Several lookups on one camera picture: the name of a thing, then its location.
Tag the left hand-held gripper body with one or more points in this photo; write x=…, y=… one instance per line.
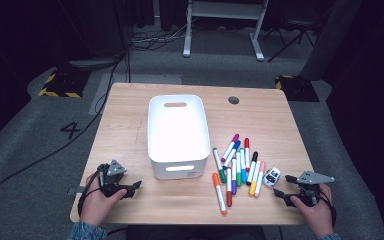
x=113, y=186

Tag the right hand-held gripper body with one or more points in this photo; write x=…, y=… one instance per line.
x=310, y=193

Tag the yellow cap marker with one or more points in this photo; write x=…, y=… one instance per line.
x=252, y=190

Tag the pink cap marker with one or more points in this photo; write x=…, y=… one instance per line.
x=262, y=165

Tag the light blue cap marker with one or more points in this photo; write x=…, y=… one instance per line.
x=244, y=176

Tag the light green cap marker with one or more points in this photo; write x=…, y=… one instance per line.
x=239, y=180

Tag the purple cap marker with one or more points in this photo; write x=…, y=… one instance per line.
x=234, y=186

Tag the dark red cap marker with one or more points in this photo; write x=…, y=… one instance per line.
x=229, y=200

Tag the orange cap marker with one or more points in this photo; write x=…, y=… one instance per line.
x=220, y=195

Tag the dark green cap marker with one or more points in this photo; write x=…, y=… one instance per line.
x=222, y=176

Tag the dark blue cap marker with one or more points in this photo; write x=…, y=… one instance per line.
x=236, y=145

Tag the white plastic basket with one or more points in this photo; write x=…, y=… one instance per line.
x=178, y=133

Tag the magenta cap marker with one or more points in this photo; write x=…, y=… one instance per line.
x=230, y=148

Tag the person's right hand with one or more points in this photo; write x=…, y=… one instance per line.
x=311, y=216

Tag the person's left hand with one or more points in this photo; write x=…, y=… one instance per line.
x=95, y=208

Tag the white toy car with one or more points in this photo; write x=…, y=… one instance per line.
x=271, y=176

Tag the grey tape strip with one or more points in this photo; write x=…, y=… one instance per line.
x=73, y=191

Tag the person's lap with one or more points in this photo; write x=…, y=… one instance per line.
x=193, y=233

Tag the black yellow striped base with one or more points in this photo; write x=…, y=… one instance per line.
x=296, y=88
x=63, y=85

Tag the grey stand foot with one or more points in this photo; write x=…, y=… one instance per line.
x=93, y=63

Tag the dark grey column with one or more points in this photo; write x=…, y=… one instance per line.
x=330, y=40

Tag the black tripod stand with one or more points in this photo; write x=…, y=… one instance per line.
x=295, y=22

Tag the white desk frame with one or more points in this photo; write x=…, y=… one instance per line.
x=225, y=10

